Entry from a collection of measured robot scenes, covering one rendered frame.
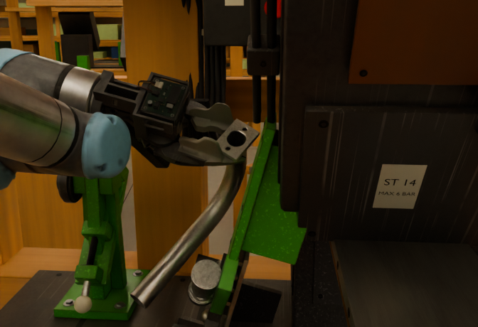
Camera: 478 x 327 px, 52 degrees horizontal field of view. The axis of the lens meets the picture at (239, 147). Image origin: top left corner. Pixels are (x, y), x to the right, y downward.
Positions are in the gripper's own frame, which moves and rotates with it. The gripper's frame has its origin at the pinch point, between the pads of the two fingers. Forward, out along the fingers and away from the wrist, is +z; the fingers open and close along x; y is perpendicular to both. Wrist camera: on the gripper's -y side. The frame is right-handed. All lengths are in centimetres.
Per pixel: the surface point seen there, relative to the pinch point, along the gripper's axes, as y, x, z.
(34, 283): -39, -20, -31
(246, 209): 6.6, -11.3, 3.1
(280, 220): 5.1, -10.9, 7.5
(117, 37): -516, 410, -235
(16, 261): -51, -15, -41
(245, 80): -20.8, 27.1, -3.2
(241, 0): 3.4, 24.0, -6.2
